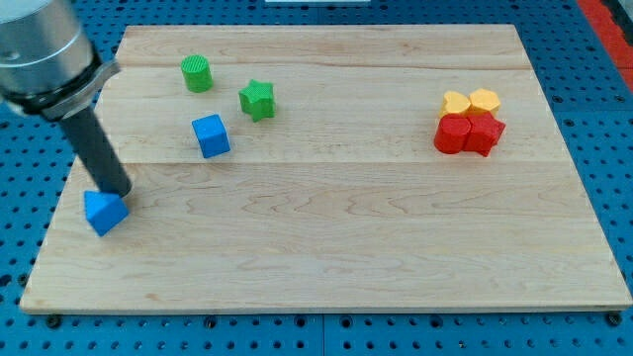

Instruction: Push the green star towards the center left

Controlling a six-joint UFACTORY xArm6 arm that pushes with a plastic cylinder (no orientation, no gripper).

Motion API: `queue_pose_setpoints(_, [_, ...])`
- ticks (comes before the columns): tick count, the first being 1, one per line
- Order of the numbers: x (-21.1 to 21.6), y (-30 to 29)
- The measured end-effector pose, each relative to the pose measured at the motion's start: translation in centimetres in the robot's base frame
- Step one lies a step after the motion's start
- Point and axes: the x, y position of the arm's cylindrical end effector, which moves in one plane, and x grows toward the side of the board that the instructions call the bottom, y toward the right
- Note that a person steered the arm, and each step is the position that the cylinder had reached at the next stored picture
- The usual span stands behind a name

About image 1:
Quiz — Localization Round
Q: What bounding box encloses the yellow hexagon block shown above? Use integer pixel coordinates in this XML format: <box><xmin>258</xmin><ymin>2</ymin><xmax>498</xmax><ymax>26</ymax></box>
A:
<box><xmin>469</xmin><ymin>88</ymin><xmax>501</xmax><ymax>116</ymax></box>

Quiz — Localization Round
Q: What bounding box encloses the green star block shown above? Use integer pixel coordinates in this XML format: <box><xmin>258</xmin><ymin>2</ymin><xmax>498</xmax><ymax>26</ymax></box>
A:
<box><xmin>238</xmin><ymin>79</ymin><xmax>276</xmax><ymax>123</ymax></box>

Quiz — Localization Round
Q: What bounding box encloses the yellow heart block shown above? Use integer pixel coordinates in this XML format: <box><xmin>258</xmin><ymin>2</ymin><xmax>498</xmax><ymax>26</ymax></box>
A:
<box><xmin>438</xmin><ymin>91</ymin><xmax>471</xmax><ymax>118</ymax></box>

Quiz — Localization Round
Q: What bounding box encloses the red cylinder block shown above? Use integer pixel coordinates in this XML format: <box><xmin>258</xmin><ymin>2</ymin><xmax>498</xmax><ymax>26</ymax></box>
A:
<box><xmin>433</xmin><ymin>114</ymin><xmax>471</xmax><ymax>154</ymax></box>

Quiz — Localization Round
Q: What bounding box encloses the green cylinder block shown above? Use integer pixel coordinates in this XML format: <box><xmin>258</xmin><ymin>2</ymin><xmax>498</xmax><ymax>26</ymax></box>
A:
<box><xmin>180</xmin><ymin>54</ymin><xmax>214</xmax><ymax>93</ymax></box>

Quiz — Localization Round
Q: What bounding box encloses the wooden board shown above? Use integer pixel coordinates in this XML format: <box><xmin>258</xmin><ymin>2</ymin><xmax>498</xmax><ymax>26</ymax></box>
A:
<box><xmin>20</xmin><ymin>25</ymin><xmax>632</xmax><ymax>315</ymax></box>

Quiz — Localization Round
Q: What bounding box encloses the red star block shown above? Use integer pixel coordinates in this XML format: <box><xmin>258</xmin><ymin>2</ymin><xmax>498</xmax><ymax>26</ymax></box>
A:
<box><xmin>463</xmin><ymin>113</ymin><xmax>505</xmax><ymax>157</ymax></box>

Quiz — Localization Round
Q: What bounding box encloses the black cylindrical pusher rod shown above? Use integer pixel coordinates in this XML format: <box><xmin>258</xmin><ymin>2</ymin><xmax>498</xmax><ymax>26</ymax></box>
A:
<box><xmin>59</xmin><ymin>106</ymin><xmax>132</xmax><ymax>197</ymax></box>

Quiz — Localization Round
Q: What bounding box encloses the blue triangle block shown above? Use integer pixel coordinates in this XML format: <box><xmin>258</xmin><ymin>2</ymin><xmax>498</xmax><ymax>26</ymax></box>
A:
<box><xmin>84</xmin><ymin>191</ymin><xmax>130</xmax><ymax>237</ymax></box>

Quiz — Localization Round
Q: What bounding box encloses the blue cube block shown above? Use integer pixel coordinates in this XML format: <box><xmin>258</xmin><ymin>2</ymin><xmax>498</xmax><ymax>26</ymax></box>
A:
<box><xmin>192</xmin><ymin>114</ymin><xmax>230</xmax><ymax>158</ymax></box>

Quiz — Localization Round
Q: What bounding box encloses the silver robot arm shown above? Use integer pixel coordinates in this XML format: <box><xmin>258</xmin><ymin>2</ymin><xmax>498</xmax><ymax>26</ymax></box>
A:
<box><xmin>1</xmin><ymin>0</ymin><xmax>132</xmax><ymax>197</ymax></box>

